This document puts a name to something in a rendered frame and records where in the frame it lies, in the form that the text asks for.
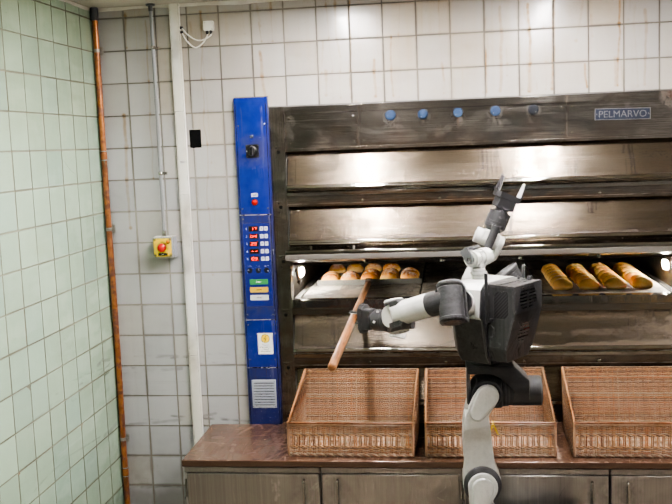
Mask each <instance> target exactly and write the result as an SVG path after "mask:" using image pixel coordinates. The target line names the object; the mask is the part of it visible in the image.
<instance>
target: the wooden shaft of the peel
mask: <svg viewBox="0 0 672 504"><path fill-rule="evenodd" d="M370 285H371V283H370V282H369V281H366V282H365V284H364V287H363V289H362V291H361V293H360V295H359V298H358V300H357V302H356V304H355V306H354V309H353V310H354V311H357V308H358V306H359V304H360V303H363V302H364V300H365V297H366V295H367V293H368V290H369V288H370ZM356 319H357V314H352V313H351V315H350V318H349V320H348V322H347V324H346V326H345V329H344V331H343V333H342V335H341V337H340V340H339V342H338V344H337V346H336V349H335V351H334V353H333V355H332V357H331V360H330V362H329V364H328V369H329V370H330V371H335V370H336V368H337V366H338V363H339V361H340V358H341V356H342V354H343V351H344V349H345V346H346V344H347V341H348V339H349V336H350V334H351V332H352V329H353V327H354V324H355V322H356Z"/></svg>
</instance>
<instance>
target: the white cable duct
mask: <svg viewBox="0 0 672 504"><path fill-rule="evenodd" d="M168 8H169V25H170V42H171V59H172V76H173V93H174V110H175V127H176V144H177V162H178V179H179V196H180V213H181V230H182V247H183V264H184V281H185V298H186V315H187V332H188V350H189V367H190V384H191V401H192V418H193V435H194V445H195V444H196V443H197V442H198V440H199V439H200V438H201V437H202V436H203V434H204V429H203V412H202V394H201V377H200V359H199V342H198V324H197V307H196V289H195V272H194V254H193V237H192V219H191V202H190V184H189V167H188V149H187V132H186V114H185V97H184V79H183V62H182V44H181V34H180V31H181V29H180V9H179V3H170V4H168Z"/></svg>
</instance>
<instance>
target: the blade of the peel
mask: <svg viewBox="0 0 672 504"><path fill-rule="evenodd" d="M419 274H420V275H419V278H401V279H400V277H399V279H372V284H418V283H422V275H423V273H419ZM364 284H365V279H357V280H321V278H320V279H319V280H317V286H326V285H364Z"/></svg>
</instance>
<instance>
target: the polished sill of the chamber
mask: <svg viewBox="0 0 672 504"><path fill-rule="evenodd" d="M358 298H359V297H357V298H300V299H293V300H292V309H307V308H354V306H355V304H356V302H357V300H358ZM392 298H396V297H365V300H364V302H363V303H365V304H368V306H369V307H384V301H385V300H388V299H392ZM618 303H672V292H644V293H586V294H542V305H556V304H618Z"/></svg>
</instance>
